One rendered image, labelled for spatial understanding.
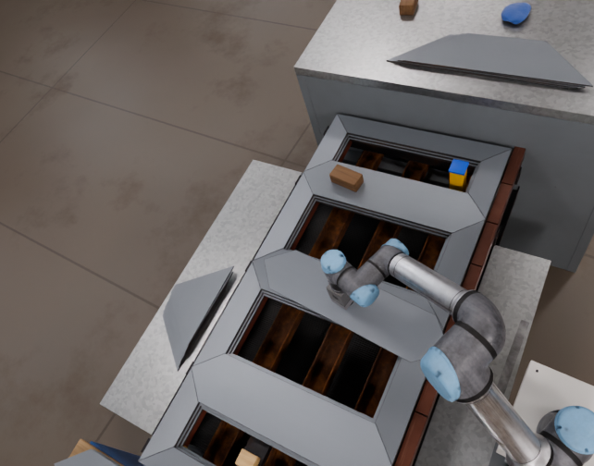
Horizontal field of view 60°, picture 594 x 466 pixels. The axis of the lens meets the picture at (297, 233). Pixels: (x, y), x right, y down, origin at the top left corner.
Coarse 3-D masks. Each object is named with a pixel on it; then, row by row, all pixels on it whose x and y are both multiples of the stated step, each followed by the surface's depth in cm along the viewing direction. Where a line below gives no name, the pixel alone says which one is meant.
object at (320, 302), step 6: (324, 282) 182; (318, 288) 182; (324, 288) 181; (318, 294) 180; (324, 294) 180; (312, 300) 180; (318, 300) 179; (324, 300) 178; (330, 300) 178; (306, 306) 179; (312, 306) 178; (318, 306) 178; (324, 306) 177; (330, 306) 176; (318, 312) 177; (324, 312) 176
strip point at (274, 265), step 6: (288, 252) 193; (270, 258) 193; (276, 258) 193; (282, 258) 192; (288, 258) 192; (270, 264) 192; (276, 264) 191; (282, 264) 191; (270, 270) 191; (276, 270) 190; (270, 276) 189; (276, 276) 189; (270, 282) 188
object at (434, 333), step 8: (432, 320) 166; (432, 328) 165; (440, 328) 164; (424, 336) 164; (432, 336) 164; (440, 336) 163; (424, 344) 163; (432, 344) 162; (416, 352) 162; (424, 352) 161; (416, 360) 161
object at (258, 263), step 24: (384, 144) 211; (504, 168) 190; (312, 192) 205; (384, 216) 192; (288, 240) 196; (264, 264) 193; (264, 288) 187; (384, 288) 176; (312, 312) 180; (432, 312) 168; (240, 336) 182; (240, 360) 176; (192, 456) 163
